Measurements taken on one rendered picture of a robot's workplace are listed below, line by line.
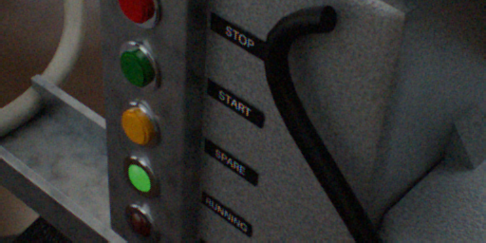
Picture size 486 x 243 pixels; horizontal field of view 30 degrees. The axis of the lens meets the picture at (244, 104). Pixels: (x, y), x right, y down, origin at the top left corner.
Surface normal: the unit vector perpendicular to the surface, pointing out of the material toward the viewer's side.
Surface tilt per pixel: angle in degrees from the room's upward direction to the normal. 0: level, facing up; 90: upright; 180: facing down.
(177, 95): 90
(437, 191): 4
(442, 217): 4
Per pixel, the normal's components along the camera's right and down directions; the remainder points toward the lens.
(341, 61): -0.66, 0.46
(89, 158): 0.04, -0.77
